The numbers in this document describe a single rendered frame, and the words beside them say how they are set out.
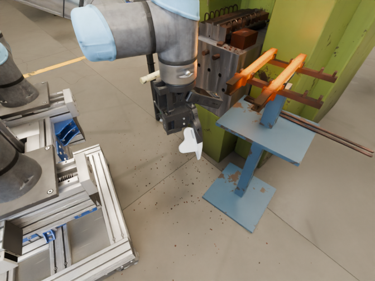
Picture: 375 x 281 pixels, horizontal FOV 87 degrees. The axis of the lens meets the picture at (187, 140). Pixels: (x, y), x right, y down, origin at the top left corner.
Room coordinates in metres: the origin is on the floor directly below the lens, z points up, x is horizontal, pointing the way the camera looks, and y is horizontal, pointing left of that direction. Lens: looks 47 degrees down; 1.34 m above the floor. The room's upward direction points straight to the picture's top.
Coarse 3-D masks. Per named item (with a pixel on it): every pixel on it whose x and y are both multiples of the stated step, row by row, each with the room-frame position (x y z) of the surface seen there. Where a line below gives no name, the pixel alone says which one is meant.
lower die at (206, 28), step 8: (248, 8) 1.52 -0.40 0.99; (256, 8) 1.48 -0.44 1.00; (224, 16) 1.35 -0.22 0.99; (232, 16) 1.31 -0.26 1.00; (248, 16) 1.34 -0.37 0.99; (264, 16) 1.38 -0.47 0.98; (200, 24) 1.27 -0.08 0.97; (208, 24) 1.23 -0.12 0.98; (224, 24) 1.20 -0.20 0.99; (232, 24) 1.20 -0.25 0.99; (240, 24) 1.21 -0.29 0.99; (248, 24) 1.27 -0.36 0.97; (200, 32) 1.27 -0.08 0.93; (208, 32) 1.22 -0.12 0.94; (216, 32) 1.18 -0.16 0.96; (224, 32) 1.14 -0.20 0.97; (216, 40) 1.18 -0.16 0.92; (224, 40) 1.13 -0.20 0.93
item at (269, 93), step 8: (304, 56) 0.82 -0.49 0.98; (296, 64) 0.75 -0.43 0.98; (288, 72) 0.69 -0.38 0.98; (280, 80) 0.63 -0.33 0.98; (264, 88) 0.57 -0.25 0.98; (272, 88) 0.58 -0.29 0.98; (264, 96) 0.53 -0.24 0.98; (272, 96) 0.55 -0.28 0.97; (256, 104) 0.49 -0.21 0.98; (264, 104) 0.52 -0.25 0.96
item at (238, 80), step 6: (264, 54) 0.85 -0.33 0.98; (270, 54) 0.85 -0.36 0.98; (258, 60) 0.79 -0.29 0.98; (264, 60) 0.79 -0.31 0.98; (252, 66) 0.73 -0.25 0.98; (258, 66) 0.75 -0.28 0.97; (246, 72) 0.69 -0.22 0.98; (234, 78) 0.63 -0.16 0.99; (240, 78) 0.63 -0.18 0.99; (246, 78) 0.64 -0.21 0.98; (228, 84) 0.59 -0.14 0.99; (234, 84) 0.61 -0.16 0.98; (240, 84) 0.65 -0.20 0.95; (228, 90) 0.59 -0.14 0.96; (234, 90) 0.61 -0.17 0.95
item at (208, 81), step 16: (208, 48) 1.14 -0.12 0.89; (224, 48) 1.07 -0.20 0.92; (256, 48) 1.09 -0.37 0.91; (224, 64) 1.05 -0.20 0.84; (240, 64) 1.00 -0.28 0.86; (208, 80) 1.12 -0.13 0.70; (224, 80) 1.03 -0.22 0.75; (224, 96) 1.02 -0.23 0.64; (240, 96) 1.06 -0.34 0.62; (224, 112) 1.01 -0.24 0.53
